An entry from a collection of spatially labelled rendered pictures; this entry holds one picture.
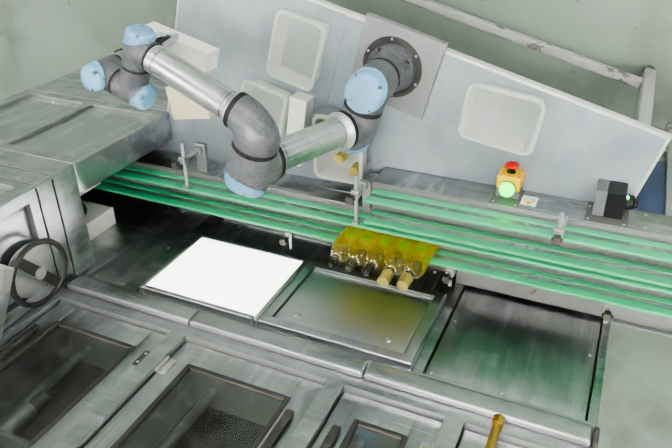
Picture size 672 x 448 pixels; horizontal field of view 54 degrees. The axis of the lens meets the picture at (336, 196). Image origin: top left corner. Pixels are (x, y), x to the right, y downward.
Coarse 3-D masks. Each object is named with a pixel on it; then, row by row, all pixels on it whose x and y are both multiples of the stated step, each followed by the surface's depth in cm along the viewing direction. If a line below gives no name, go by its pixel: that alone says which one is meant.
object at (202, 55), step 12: (156, 24) 204; (180, 36) 201; (168, 48) 201; (180, 48) 199; (192, 48) 197; (204, 48) 198; (216, 48) 200; (192, 60) 199; (204, 60) 197; (216, 60) 202
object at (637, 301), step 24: (120, 192) 246; (144, 192) 246; (168, 192) 245; (240, 216) 228; (264, 216) 229; (432, 264) 202; (456, 264) 200; (480, 264) 200; (504, 264) 200; (552, 288) 189; (576, 288) 188; (600, 288) 188; (648, 312) 179
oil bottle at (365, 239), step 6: (360, 234) 205; (366, 234) 204; (372, 234) 204; (378, 234) 205; (354, 240) 202; (360, 240) 201; (366, 240) 201; (372, 240) 202; (354, 246) 199; (360, 246) 198; (366, 246) 198; (348, 252) 198; (354, 252) 197; (360, 252) 196; (348, 258) 198; (360, 258) 196; (360, 264) 198
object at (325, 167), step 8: (312, 120) 212; (320, 120) 215; (328, 152) 223; (336, 152) 222; (320, 160) 221; (328, 160) 225; (352, 160) 221; (360, 160) 211; (320, 168) 222; (328, 168) 224; (336, 168) 223; (344, 168) 223; (360, 168) 212; (320, 176) 220; (328, 176) 219; (336, 176) 219; (344, 176) 219; (352, 176) 218; (360, 176) 214
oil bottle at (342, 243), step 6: (348, 228) 208; (354, 228) 208; (360, 228) 208; (342, 234) 205; (348, 234) 205; (354, 234) 205; (336, 240) 202; (342, 240) 202; (348, 240) 202; (336, 246) 200; (342, 246) 199; (348, 246) 200; (336, 252) 199; (342, 252) 198; (342, 258) 199
